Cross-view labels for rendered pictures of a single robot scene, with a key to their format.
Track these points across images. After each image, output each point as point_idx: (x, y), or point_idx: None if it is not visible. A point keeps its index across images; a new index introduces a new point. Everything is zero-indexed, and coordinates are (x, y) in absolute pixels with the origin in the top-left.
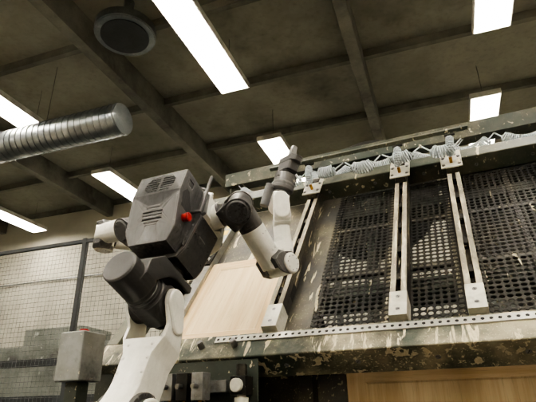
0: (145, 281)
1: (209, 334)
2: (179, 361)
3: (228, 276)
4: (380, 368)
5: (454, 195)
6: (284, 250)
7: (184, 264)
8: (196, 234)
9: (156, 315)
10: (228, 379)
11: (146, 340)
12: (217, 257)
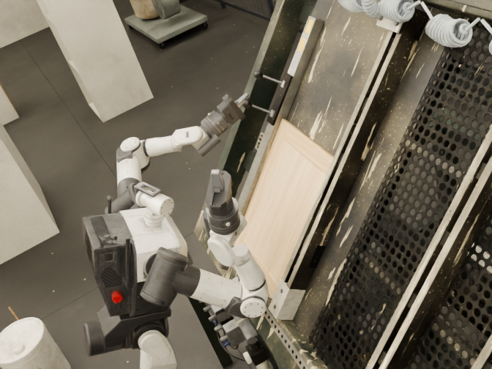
0: (110, 349)
1: (254, 258)
2: None
3: (285, 159)
4: None
5: None
6: (247, 288)
7: (146, 312)
8: (140, 296)
9: None
10: (255, 330)
11: (146, 357)
12: (285, 104)
